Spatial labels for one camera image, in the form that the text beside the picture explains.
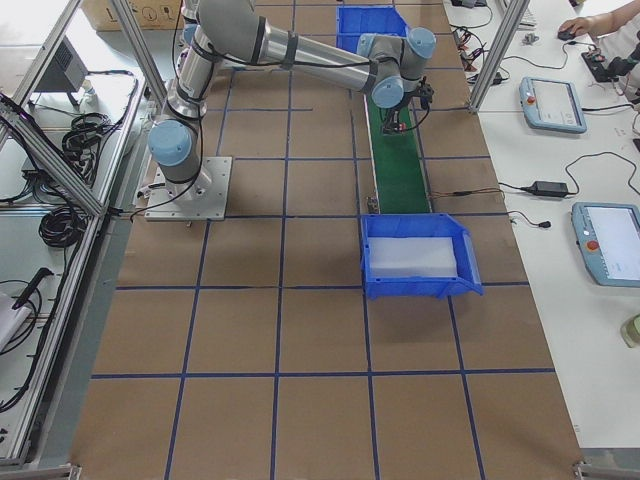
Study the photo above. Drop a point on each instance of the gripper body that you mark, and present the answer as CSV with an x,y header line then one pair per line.
x,y
393,118

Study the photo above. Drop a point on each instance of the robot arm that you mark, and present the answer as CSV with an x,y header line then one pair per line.
x,y
387,68

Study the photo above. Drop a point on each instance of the person's hand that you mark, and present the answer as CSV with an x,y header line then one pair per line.
x,y
577,26

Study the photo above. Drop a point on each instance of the green conveyor belt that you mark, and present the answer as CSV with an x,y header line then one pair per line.
x,y
397,168

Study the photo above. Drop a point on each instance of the blue bin right side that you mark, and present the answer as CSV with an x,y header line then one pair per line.
x,y
421,225

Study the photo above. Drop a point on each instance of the blue bin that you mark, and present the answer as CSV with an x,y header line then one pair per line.
x,y
354,20
421,225

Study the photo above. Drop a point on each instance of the blue bin left side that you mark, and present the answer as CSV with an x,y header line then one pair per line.
x,y
354,20

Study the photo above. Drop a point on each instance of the white foam pad right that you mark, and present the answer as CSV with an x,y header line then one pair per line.
x,y
412,256

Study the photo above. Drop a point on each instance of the far teach pendant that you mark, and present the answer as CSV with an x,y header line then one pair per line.
x,y
551,105

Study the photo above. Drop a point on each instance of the teach pendant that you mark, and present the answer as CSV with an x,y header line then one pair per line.
x,y
607,236
551,105

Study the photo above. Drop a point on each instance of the black power adapter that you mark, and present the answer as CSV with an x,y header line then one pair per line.
x,y
550,189

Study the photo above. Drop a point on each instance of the black computer mouse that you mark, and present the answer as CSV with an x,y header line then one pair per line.
x,y
565,35

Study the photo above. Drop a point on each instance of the near teach pendant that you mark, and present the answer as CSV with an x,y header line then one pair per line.
x,y
607,236

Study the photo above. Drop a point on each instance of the grey control box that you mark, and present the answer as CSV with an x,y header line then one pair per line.
x,y
65,73

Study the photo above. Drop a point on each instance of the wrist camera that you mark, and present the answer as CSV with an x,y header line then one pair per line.
x,y
425,94

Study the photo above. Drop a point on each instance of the aluminium frame post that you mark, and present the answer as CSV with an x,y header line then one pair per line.
x,y
499,46

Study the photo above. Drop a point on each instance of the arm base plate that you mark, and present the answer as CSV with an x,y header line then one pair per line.
x,y
205,200

